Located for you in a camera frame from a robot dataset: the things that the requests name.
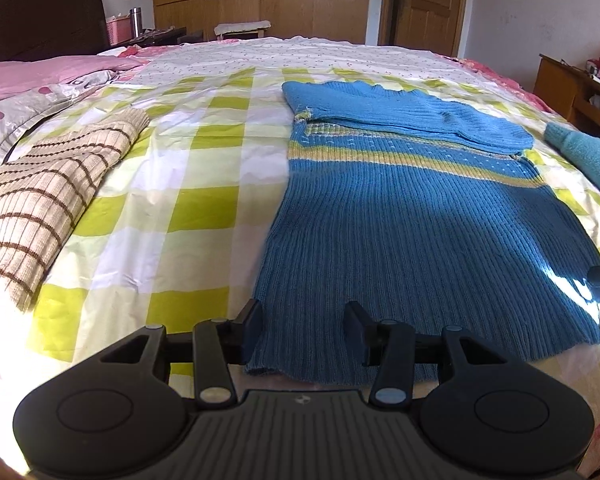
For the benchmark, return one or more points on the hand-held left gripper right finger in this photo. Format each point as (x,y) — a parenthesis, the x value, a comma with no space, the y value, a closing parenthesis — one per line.
(357,327)

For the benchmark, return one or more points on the beige brown-striped cloth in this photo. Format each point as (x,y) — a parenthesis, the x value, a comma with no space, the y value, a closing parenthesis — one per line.
(45,195)

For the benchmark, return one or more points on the teal fuzzy cloth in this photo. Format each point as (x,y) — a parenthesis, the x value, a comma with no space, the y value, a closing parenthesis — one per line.
(590,155)

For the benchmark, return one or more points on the wooden side cabinet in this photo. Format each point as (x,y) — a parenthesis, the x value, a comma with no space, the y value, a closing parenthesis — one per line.
(555,85)

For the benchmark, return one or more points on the dark wooden headboard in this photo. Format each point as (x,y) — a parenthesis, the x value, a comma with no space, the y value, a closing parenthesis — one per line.
(40,5)

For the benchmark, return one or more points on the metal thermos bottle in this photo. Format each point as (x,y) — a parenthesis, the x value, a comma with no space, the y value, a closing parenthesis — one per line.
(136,22)

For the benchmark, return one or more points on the pink plastic basket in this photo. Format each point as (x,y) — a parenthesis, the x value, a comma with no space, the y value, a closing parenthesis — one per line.
(118,31)

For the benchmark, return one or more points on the blue knit striped sweater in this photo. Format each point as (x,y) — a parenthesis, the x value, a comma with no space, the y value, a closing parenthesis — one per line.
(405,240)

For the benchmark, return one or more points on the grey heart-print quilt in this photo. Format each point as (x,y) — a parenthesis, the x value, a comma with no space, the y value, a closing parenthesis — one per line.
(40,105)

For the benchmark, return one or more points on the pink pillow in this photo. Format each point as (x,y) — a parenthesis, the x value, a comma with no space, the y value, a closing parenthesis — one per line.
(30,72)

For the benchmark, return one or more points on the wooden door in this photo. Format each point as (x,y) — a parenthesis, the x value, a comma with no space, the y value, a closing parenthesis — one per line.
(430,5)

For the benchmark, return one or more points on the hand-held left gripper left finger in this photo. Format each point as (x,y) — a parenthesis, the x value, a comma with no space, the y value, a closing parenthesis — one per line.
(247,330)

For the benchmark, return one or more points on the cloth-covered stool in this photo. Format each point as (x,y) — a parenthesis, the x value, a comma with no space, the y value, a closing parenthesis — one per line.
(242,29)

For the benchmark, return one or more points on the dark nightstand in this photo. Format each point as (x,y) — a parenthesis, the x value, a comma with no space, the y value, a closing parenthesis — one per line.
(165,36)

